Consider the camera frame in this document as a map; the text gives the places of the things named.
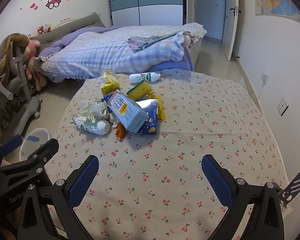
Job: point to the white wall socket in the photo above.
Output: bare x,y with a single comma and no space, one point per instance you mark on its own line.
283,106

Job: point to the white and blue wardrobe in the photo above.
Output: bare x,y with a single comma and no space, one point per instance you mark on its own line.
145,2

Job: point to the light blue carton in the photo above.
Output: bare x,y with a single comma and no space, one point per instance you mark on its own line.
130,115

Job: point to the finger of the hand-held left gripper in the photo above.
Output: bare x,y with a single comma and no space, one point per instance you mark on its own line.
43,150
11,143

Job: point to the crumpled yellow wrapper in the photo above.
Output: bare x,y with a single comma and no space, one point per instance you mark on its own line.
110,86

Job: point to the white door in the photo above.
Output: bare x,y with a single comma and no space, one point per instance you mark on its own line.
233,17

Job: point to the purple fleece blanket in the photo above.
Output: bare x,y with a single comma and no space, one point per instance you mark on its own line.
172,65

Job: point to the grey headboard cushion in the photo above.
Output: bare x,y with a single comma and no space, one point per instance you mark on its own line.
77,25

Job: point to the white bottle green label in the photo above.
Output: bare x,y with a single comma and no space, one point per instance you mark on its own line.
142,78
97,127

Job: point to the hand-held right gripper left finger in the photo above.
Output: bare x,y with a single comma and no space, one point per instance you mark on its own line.
83,182

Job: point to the lilac plaid duvet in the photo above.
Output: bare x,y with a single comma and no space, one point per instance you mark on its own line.
102,52

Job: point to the orange snack wrapper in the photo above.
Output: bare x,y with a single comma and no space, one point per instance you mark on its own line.
120,131

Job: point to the white plastic bin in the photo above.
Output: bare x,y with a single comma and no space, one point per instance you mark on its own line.
40,132

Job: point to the pink plush toy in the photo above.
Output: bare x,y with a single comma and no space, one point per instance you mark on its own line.
31,55

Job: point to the grey baby stroller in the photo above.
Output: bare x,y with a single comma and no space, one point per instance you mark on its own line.
22,97

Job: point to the crumpled clear plastic bag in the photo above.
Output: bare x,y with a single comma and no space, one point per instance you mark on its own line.
92,110

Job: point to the torn yellow wrapper strip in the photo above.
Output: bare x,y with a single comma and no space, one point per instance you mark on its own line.
160,107

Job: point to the grey striped scarf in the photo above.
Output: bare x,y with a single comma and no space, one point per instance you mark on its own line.
150,41

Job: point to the cherry print cloth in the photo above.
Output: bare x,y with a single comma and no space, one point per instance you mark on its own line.
190,130

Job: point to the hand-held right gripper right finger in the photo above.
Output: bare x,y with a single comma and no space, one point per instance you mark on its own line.
216,180

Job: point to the brown blanket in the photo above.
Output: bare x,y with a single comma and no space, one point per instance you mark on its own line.
2,62

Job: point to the large yellow snack wrapper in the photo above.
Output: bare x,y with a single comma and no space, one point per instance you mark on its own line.
140,90

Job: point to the small red white plush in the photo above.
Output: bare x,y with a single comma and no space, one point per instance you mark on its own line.
43,29

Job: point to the dark blue snack carton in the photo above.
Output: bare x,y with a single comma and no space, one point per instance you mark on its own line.
150,120

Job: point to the white plug charger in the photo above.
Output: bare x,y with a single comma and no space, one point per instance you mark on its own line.
265,78

